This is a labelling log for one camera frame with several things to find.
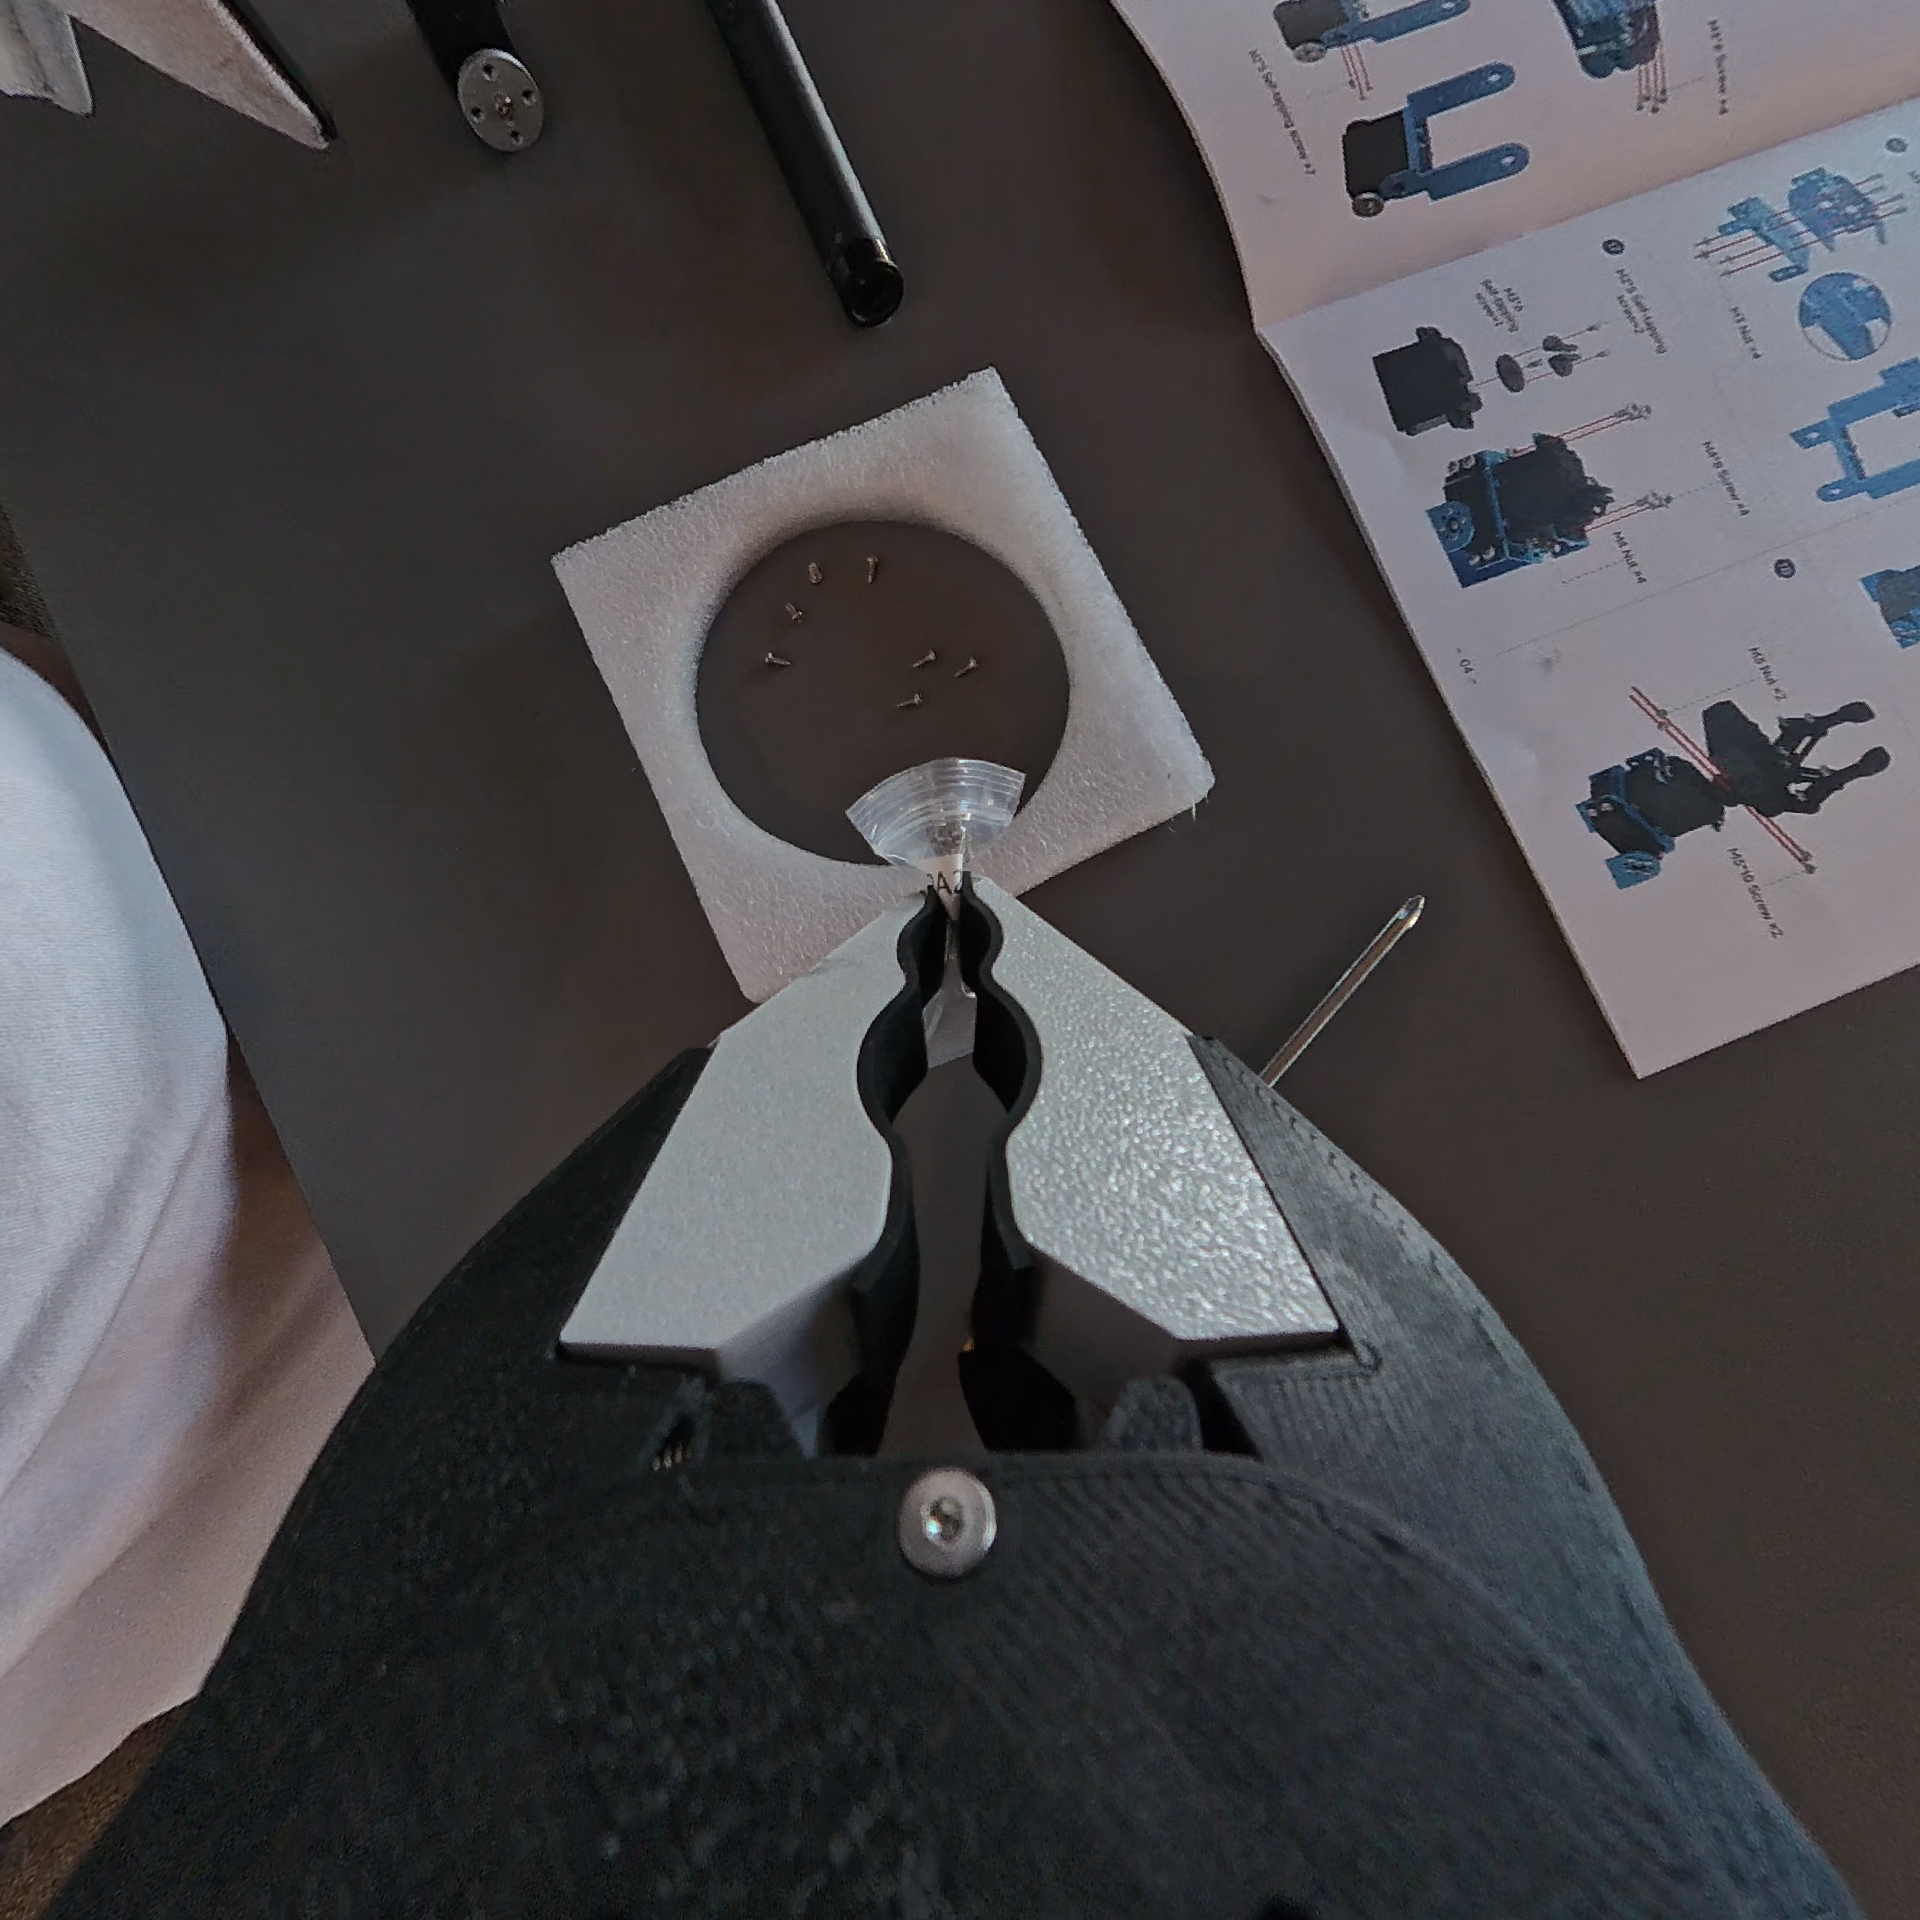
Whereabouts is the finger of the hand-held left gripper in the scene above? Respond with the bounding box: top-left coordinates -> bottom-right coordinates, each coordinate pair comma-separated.
0,0 -> 106,115
142,0 -> 339,152

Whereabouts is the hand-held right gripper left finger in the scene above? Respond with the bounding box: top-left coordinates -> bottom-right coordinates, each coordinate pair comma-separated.
558,892 -> 953,1453

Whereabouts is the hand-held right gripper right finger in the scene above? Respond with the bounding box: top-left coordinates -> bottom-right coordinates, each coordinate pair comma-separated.
953,883 -> 1343,1452

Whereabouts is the black servo motor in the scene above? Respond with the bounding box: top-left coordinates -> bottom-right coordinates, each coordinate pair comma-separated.
408,0 -> 544,155

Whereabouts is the clear zip bag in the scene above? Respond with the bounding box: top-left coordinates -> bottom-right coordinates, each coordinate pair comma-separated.
843,753 -> 1032,1069

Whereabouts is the instruction booklet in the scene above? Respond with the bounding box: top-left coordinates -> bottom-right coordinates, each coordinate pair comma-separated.
1112,0 -> 1920,1078

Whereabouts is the dark desk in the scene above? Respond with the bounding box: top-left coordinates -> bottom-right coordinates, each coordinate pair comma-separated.
0,0 -> 1920,1920

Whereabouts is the metal screwdriver bit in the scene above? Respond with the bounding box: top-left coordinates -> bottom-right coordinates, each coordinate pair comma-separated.
1258,895 -> 1427,1086

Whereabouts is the cluster of small screws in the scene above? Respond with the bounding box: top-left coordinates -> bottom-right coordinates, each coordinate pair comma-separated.
761,555 -> 986,711

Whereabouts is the person's white shirt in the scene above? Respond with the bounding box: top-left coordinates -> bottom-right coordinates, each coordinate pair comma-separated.
0,633 -> 378,1705

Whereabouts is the white foam pad with hole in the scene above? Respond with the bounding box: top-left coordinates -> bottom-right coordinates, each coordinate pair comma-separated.
552,364 -> 1217,1004

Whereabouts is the black screwdriver handle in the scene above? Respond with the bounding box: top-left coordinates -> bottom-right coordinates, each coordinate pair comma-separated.
705,0 -> 905,328

